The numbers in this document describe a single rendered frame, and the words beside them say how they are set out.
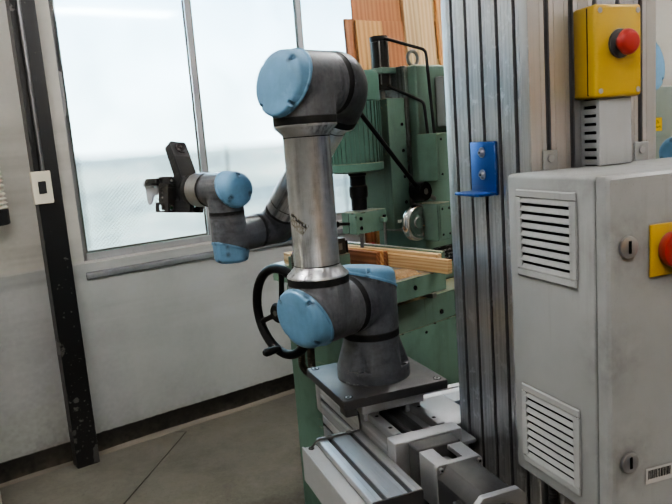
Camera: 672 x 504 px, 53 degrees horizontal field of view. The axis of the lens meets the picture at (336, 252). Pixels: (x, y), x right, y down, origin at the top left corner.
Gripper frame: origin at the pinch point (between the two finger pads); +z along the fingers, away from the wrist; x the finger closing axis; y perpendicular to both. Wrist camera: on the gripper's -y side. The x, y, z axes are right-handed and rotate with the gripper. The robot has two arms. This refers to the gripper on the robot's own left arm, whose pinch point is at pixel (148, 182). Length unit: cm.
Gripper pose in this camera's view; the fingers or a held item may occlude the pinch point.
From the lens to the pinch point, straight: 169.6
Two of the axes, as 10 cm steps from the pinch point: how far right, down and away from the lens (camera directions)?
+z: -7.2, -0.5, 6.9
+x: 6.9, -0.4, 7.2
